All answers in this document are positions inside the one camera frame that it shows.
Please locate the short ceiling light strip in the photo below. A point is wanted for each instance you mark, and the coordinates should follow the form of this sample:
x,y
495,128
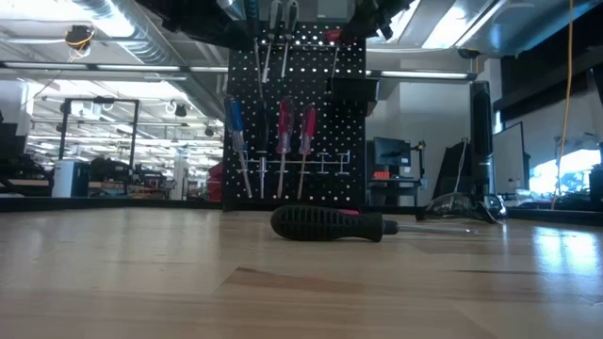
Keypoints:
x,y
424,75

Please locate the black tower column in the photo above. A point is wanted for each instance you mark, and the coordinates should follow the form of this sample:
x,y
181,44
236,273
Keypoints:
x,y
482,141

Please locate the black computer monitor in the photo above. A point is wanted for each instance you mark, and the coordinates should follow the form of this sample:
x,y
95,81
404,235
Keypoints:
x,y
392,150

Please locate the white board panel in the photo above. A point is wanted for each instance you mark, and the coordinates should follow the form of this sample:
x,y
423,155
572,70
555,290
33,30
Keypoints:
x,y
509,160

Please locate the black gantry frame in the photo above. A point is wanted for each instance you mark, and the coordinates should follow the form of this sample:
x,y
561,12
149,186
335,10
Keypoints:
x,y
99,100

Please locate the black metal pegboard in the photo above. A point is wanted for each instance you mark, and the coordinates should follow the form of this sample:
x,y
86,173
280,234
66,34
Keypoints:
x,y
353,136

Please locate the bright display screen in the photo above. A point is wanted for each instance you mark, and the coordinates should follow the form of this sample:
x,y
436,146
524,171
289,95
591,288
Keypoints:
x,y
565,169

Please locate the red clear flathead screwdriver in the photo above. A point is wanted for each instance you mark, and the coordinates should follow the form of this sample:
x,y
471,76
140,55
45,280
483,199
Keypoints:
x,y
285,122

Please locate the black aluminium table frame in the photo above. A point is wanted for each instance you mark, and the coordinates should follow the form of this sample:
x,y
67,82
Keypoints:
x,y
70,203

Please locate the small orange box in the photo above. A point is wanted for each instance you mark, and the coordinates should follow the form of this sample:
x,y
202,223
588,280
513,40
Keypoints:
x,y
382,175

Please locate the black desk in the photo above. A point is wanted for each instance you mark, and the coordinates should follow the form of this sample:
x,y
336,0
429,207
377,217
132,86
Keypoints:
x,y
400,181

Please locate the black pegboard bin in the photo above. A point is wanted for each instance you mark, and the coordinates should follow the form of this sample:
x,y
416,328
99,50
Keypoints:
x,y
353,94

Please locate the red tool chest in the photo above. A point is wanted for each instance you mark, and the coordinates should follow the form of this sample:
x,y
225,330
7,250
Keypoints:
x,y
215,183

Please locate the leaning black panel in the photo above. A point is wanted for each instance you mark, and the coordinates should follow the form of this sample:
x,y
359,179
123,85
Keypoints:
x,y
447,169

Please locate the clear safety glasses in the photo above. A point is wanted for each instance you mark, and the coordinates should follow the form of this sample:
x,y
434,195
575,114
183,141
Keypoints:
x,y
494,205

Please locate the long ceiling light strip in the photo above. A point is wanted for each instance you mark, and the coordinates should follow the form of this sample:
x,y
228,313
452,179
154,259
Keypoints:
x,y
118,67

